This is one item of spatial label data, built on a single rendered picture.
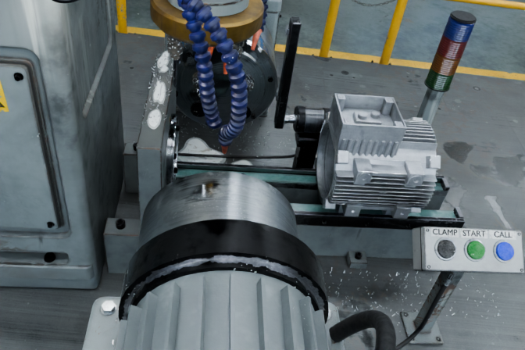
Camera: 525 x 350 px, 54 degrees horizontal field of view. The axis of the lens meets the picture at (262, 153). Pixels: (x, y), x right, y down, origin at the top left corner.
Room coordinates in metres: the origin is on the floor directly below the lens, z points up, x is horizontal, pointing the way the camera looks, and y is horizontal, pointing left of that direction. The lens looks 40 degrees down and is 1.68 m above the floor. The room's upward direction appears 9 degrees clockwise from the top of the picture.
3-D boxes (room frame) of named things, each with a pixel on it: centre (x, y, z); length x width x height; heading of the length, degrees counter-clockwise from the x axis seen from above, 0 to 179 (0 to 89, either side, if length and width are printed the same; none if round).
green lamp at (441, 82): (1.16, -0.41, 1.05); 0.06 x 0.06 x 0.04
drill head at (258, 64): (1.11, 0.13, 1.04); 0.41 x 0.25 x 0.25; 8
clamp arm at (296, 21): (0.94, -0.03, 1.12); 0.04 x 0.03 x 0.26; 98
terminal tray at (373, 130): (0.82, -0.19, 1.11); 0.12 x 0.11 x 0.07; 98
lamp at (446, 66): (1.16, -0.41, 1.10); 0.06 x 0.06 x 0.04
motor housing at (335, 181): (0.83, -0.23, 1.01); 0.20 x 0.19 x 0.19; 98
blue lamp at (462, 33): (1.16, -0.41, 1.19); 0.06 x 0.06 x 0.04
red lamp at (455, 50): (1.16, -0.41, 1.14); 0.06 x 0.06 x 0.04
